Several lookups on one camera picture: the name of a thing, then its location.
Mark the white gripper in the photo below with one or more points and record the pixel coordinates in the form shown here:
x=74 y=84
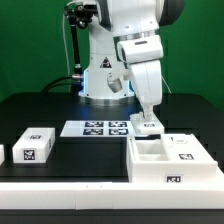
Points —
x=147 y=84

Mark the white cabinet door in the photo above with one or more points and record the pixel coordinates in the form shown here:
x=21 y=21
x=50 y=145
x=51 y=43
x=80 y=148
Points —
x=184 y=147
x=146 y=125

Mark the white cabinet body box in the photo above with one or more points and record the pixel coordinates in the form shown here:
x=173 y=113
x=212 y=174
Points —
x=146 y=161

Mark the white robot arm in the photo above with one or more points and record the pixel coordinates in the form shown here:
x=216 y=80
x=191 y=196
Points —
x=126 y=48

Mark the white cabinet top block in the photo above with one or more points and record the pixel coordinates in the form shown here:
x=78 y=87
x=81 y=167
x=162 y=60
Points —
x=34 y=146

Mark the white base tag plate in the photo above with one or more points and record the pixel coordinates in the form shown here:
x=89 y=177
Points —
x=97 y=129

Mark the white block left edge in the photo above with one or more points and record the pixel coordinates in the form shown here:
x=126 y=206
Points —
x=2 y=155

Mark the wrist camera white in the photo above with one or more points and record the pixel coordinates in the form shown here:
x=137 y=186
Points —
x=116 y=79

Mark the white fence wall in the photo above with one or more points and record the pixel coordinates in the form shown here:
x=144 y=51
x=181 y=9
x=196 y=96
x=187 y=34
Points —
x=108 y=195

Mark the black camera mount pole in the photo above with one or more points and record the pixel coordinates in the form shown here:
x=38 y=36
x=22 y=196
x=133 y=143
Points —
x=76 y=36

